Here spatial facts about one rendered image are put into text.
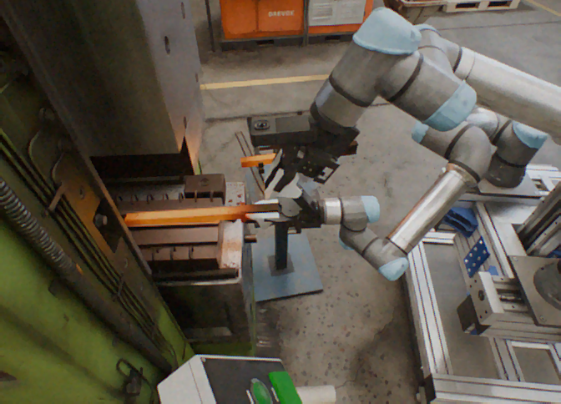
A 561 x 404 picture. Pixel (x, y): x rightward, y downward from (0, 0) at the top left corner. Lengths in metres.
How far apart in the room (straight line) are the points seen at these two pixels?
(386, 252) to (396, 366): 0.98
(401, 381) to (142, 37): 1.71
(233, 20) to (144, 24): 3.88
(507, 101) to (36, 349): 0.78
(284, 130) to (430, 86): 0.21
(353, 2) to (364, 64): 4.10
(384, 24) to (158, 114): 0.32
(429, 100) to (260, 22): 3.93
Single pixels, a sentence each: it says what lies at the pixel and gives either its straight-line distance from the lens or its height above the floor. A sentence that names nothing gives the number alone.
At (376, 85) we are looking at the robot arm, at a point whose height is 1.48.
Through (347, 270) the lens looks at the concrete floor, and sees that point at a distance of 2.01.
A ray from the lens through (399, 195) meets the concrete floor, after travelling 2.48.
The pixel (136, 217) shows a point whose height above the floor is 1.01.
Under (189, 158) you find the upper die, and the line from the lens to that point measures 0.62.
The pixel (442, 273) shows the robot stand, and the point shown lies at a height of 0.21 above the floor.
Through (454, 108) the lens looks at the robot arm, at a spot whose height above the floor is 1.46.
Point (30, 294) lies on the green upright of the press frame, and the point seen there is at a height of 1.35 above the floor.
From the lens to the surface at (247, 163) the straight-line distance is 1.15.
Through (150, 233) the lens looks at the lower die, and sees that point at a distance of 0.95.
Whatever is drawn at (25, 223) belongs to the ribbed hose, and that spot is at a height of 1.43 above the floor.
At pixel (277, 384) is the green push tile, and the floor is 1.04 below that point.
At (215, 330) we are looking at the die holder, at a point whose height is 0.53.
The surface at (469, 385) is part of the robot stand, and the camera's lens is 1.69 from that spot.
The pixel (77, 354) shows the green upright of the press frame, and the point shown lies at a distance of 0.59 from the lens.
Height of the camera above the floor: 1.70
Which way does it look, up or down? 47 degrees down
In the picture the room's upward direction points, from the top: straight up
